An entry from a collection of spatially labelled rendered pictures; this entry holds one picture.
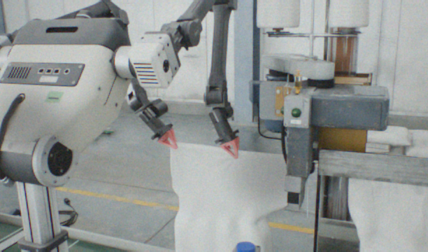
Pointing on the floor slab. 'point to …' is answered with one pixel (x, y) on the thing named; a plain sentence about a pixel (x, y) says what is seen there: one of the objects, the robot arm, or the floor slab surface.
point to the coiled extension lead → (68, 214)
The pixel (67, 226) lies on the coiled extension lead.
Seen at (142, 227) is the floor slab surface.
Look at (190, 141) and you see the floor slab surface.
